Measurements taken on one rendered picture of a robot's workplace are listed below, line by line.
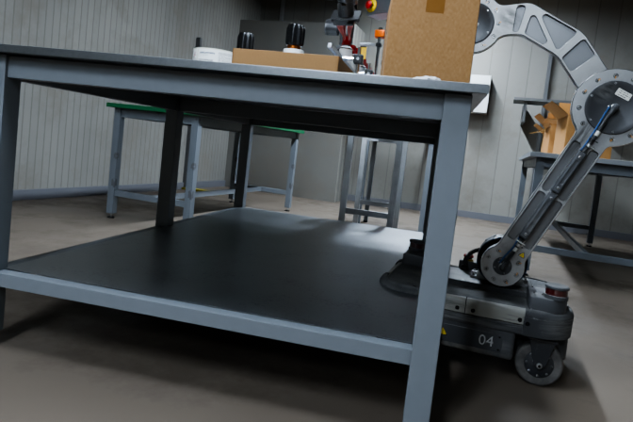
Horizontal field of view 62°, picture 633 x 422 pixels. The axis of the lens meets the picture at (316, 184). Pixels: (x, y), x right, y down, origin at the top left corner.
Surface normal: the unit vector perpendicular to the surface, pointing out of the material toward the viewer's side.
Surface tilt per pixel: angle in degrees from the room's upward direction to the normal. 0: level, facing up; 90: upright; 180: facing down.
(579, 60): 90
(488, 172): 90
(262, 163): 90
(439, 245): 90
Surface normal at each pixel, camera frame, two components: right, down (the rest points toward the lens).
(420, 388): -0.21, 0.04
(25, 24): 0.94, 0.13
